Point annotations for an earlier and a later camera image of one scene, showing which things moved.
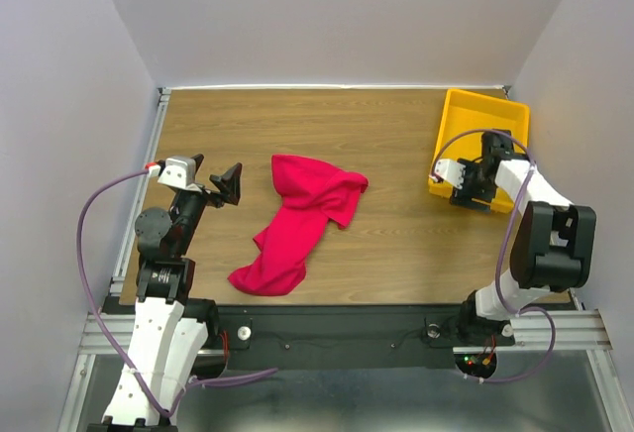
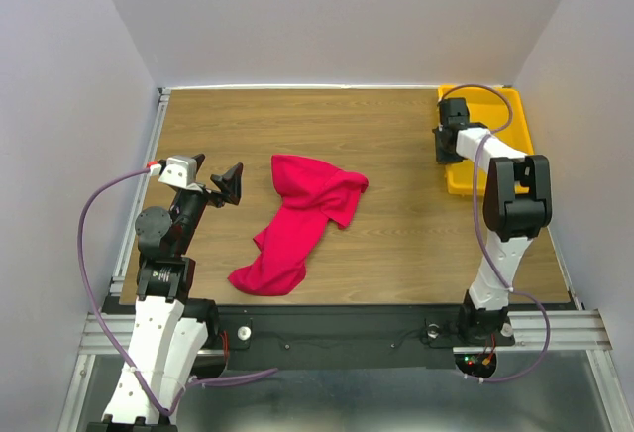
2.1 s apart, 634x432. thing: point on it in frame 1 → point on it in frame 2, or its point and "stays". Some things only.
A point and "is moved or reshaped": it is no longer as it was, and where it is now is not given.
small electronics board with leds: [478, 365] stays
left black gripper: [209, 193] stays
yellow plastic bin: [466, 118] is moved or reshaped
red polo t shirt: [310, 194] stays
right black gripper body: [475, 199] → [443, 145]
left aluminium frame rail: [158, 122] stays
